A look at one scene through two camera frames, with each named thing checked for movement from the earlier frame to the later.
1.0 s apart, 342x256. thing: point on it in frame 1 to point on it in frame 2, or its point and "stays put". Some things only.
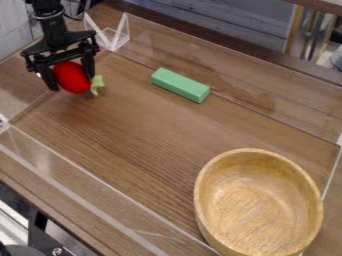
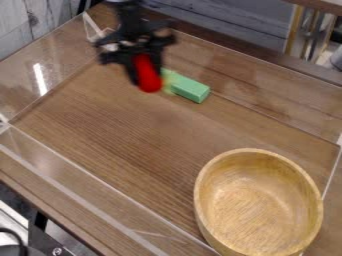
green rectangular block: (183, 86) stays put
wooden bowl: (257, 204) stays put
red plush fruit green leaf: (72, 78) to (145, 73)
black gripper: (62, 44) to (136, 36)
